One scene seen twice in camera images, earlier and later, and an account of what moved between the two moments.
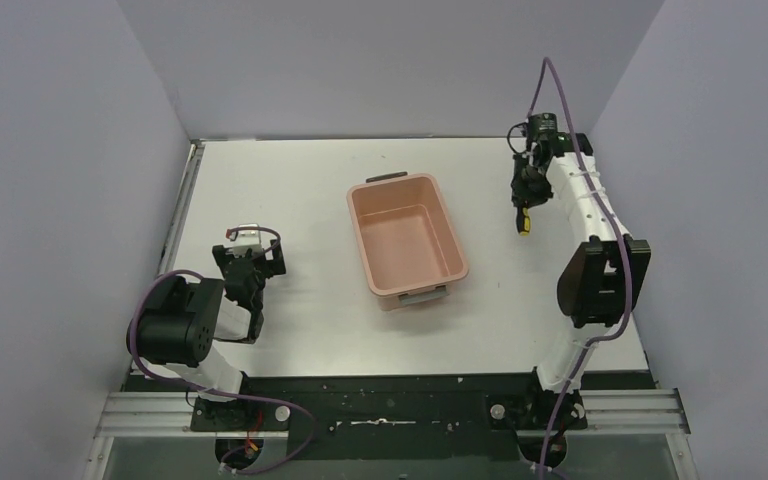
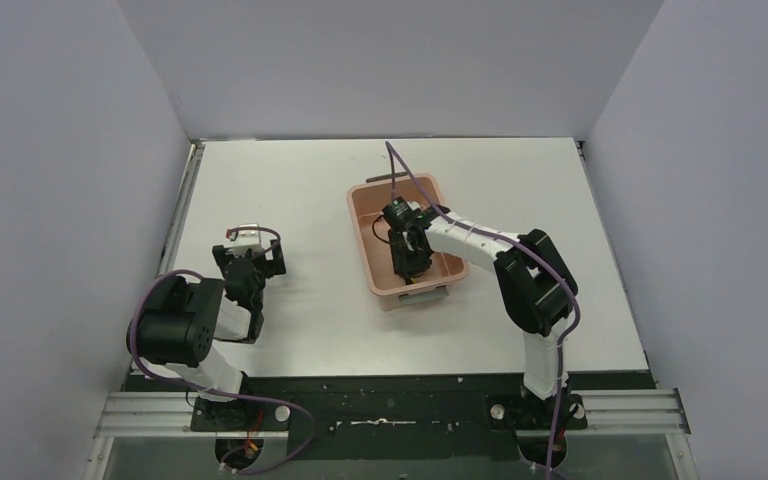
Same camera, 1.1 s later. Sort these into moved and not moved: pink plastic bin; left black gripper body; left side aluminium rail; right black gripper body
Moved: right black gripper body
Not moved: pink plastic bin; left side aluminium rail; left black gripper body
